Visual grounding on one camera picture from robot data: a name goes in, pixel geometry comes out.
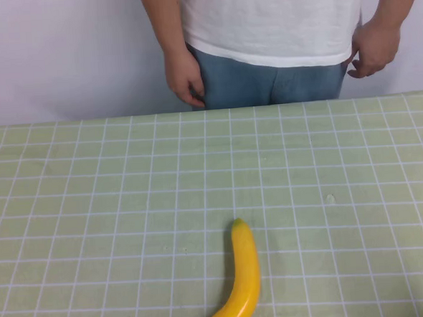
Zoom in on yellow banana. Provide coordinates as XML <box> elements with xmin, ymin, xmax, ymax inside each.
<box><xmin>176</xmin><ymin>216</ymin><xmax>264</xmax><ymax>317</ymax></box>

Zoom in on person's left hand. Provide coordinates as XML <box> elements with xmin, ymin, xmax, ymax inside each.
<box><xmin>344</xmin><ymin>17</ymin><xmax>405</xmax><ymax>80</ymax></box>

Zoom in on white t-shirt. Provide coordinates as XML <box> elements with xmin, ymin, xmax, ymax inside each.
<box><xmin>178</xmin><ymin>0</ymin><xmax>366</xmax><ymax>75</ymax></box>

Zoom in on person's right hand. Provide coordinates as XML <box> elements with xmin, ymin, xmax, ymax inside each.
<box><xmin>163</xmin><ymin>45</ymin><xmax>207</xmax><ymax>110</ymax></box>

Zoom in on person's right forearm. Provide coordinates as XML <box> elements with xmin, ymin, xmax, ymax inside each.
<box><xmin>136</xmin><ymin>0</ymin><xmax>192</xmax><ymax>63</ymax></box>

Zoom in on blue jeans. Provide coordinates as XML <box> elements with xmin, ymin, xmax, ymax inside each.
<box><xmin>186</xmin><ymin>34</ymin><xmax>351</xmax><ymax>113</ymax></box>

